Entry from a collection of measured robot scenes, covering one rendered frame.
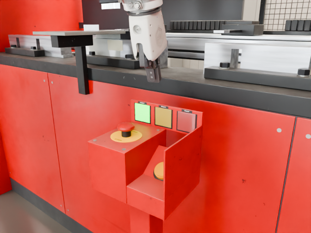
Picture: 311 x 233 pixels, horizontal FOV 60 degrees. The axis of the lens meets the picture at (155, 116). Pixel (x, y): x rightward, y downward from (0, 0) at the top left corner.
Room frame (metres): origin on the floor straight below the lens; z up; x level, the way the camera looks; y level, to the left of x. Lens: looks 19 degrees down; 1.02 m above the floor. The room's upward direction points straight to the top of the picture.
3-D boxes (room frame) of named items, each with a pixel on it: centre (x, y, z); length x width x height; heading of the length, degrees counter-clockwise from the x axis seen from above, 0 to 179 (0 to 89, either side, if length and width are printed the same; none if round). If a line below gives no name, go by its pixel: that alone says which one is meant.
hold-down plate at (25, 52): (1.43, 0.68, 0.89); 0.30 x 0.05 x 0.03; 53
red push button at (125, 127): (0.57, 0.07, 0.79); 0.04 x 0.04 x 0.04
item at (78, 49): (0.97, 0.29, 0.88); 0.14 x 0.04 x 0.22; 143
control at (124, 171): (0.55, 0.02, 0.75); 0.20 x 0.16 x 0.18; 56
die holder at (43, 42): (1.45, 0.61, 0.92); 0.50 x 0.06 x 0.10; 53
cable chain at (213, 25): (1.31, -0.23, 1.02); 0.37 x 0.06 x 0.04; 53
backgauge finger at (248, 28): (0.98, -0.28, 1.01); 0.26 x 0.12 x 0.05; 143
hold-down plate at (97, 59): (1.05, 0.18, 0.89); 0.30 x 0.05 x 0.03; 53
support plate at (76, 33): (1.00, 0.26, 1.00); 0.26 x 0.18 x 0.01; 143
